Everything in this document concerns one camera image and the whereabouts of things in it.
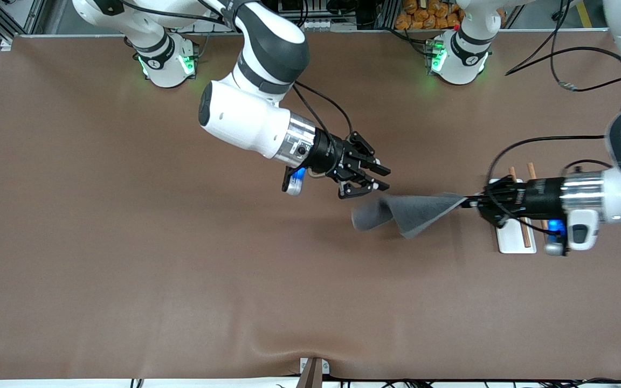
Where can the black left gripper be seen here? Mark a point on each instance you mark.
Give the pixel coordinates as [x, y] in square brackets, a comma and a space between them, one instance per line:
[538, 198]

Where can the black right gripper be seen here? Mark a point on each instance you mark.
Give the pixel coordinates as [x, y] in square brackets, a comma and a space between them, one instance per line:
[325, 154]

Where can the grey microfibre towel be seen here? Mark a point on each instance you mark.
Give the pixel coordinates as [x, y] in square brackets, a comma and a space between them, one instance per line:
[418, 213]

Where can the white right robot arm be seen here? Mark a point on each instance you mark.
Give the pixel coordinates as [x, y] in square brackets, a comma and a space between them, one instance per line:
[246, 121]

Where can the brown table mat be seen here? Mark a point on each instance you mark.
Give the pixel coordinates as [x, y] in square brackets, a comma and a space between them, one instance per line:
[310, 296]

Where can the white connector strip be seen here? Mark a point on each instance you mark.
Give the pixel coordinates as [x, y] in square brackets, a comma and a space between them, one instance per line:
[324, 25]

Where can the black electronics box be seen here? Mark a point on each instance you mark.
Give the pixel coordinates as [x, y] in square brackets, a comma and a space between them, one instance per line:
[343, 8]

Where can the orange snack bags pile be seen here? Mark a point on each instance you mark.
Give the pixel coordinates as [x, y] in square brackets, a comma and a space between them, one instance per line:
[429, 13]

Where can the metal table clamp bracket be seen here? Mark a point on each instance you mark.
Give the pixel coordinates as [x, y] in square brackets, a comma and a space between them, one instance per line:
[313, 372]

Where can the aluminium frame profile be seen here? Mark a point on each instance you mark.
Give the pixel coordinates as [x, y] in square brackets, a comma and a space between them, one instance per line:
[6, 24]

